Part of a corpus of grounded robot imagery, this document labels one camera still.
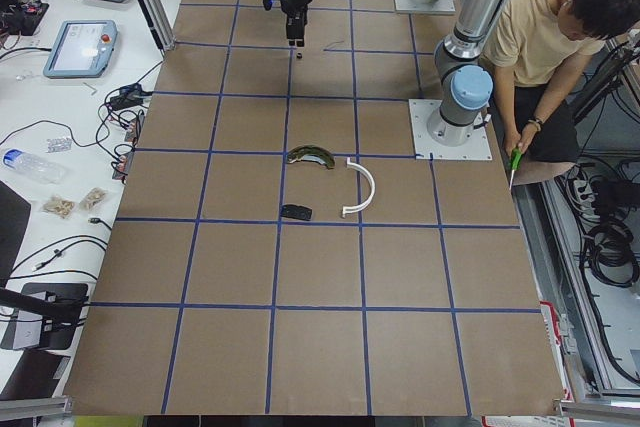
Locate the man in beige shirt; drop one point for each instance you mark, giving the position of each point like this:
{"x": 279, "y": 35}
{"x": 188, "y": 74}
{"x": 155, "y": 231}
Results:
{"x": 536, "y": 54}

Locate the white curved plastic bracket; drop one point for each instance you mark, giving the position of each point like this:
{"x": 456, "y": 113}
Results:
{"x": 367, "y": 188}

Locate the near teach pendant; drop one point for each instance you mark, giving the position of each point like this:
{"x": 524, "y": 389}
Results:
{"x": 82, "y": 49}

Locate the black box device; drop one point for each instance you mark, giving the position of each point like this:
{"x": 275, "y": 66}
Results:
{"x": 43, "y": 316}

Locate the green handled tool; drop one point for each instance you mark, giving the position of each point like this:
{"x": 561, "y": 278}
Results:
{"x": 515, "y": 158}

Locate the bag of screws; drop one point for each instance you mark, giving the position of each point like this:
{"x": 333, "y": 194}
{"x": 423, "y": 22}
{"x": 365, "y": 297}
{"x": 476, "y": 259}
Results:
{"x": 59, "y": 206}
{"x": 93, "y": 198}

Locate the black brake pad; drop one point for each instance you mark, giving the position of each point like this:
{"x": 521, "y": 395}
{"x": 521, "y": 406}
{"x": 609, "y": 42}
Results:
{"x": 296, "y": 212}

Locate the olive green brake shoe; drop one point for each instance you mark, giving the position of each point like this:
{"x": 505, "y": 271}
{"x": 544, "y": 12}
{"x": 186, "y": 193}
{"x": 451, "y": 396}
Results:
{"x": 311, "y": 153}

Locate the clear water bottle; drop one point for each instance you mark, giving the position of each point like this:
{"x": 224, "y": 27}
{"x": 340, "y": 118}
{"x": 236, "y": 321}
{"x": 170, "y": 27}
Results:
{"x": 34, "y": 167}

